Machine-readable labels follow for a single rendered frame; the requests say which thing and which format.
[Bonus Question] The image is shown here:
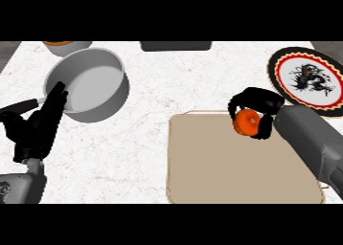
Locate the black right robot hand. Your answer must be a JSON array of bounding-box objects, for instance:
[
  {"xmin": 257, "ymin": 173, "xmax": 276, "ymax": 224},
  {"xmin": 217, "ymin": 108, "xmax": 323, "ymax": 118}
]
[{"xmin": 226, "ymin": 86, "xmax": 286, "ymax": 141}]

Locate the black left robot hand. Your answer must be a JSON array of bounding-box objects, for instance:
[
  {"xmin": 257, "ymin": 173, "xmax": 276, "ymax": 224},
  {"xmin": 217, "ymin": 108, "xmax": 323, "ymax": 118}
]
[{"xmin": 0, "ymin": 80, "xmax": 69, "ymax": 165}]

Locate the orange squash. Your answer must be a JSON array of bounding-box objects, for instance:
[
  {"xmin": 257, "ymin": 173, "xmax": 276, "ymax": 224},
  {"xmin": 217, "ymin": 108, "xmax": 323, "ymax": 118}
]
[{"xmin": 232, "ymin": 108, "xmax": 261, "ymax": 137}]

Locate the black-rimmed dragon plate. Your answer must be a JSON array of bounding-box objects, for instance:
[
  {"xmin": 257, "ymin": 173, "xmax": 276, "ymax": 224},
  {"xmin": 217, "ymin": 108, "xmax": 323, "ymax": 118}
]
[{"xmin": 266, "ymin": 46, "xmax": 343, "ymax": 119}]

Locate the beige tray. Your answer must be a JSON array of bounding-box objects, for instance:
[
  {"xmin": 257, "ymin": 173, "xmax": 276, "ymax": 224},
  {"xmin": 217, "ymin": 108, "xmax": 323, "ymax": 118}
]
[{"xmin": 164, "ymin": 110, "xmax": 326, "ymax": 205}]

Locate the grey cup with orange contents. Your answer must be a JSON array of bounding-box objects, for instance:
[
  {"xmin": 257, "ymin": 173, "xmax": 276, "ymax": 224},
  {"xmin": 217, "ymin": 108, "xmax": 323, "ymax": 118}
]
[{"xmin": 41, "ymin": 40, "xmax": 93, "ymax": 58}]

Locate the dark grey rectangular appliance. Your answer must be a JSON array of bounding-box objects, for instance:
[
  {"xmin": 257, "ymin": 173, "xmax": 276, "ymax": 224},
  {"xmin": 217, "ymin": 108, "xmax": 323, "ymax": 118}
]
[{"xmin": 139, "ymin": 40, "xmax": 214, "ymax": 53}]

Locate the grey saucepan with black handle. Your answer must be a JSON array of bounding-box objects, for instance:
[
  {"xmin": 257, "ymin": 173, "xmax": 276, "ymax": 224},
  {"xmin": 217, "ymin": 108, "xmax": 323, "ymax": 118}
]
[{"xmin": 0, "ymin": 47, "xmax": 131, "ymax": 127}]

